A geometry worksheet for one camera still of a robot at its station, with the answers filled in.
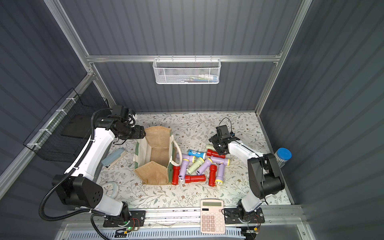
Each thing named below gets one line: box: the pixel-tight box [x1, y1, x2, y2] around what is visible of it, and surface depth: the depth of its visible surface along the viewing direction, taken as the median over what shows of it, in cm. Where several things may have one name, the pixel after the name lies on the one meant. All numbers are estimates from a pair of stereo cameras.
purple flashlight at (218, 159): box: [210, 156, 231, 166], surface depth 93 cm
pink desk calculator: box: [200, 199, 226, 234], surface depth 74 cm
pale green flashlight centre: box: [186, 157, 205, 175], surface depth 91 cm
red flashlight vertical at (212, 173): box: [208, 164, 217, 187], surface depth 88 cm
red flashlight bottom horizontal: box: [184, 174, 207, 183], surface depth 86 cm
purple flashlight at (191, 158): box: [182, 154, 196, 163], surface depth 93 cm
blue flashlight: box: [187, 149, 207, 160], surface depth 96 cm
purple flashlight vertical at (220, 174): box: [215, 163, 225, 185], surface depth 88 cm
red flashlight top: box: [206, 149, 226, 159], surface depth 96 cm
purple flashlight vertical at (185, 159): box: [178, 153, 190, 181], surface depth 88 cm
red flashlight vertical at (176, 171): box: [171, 165, 180, 185], surface depth 88 cm
